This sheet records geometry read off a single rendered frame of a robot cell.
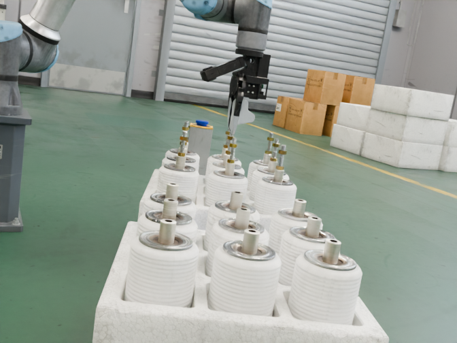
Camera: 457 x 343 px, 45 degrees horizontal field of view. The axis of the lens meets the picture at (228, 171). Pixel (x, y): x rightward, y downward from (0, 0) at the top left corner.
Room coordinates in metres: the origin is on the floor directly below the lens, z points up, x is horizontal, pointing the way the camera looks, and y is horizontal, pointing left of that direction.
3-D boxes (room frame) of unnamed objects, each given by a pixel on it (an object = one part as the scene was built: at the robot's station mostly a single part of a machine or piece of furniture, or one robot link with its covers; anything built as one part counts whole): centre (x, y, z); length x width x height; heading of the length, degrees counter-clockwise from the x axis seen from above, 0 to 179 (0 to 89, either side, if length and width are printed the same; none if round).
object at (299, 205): (1.00, -0.14, 0.26); 0.02 x 0.02 x 0.03
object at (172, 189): (0.97, 0.10, 0.26); 0.02 x 0.02 x 0.03
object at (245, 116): (1.40, -0.02, 0.38); 0.06 x 0.03 x 0.09; 105
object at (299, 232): (0.88, -0.15, 0.25); 0.08 x 0.08 x 0.01
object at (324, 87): (5.35, -0.78, 0.45); 0.30 x 0.24 x 0.30; 27
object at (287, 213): (1.00, -0.14, 0.25); 0.08 x 0.08 x 0.01
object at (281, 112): (5.60, -0.56, 0.15); 0.30 x 0.24 x 0.30; 114
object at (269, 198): (1.30, -0.12, 0.16); 0.10 x 0.10 x 0.18
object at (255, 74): (1.42, -0.02, 0.49); 0.09 x 0.08 x 0.12; 105
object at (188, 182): (1.28, 0.12, 0.16); 0.10 x 0.10 x 0.18
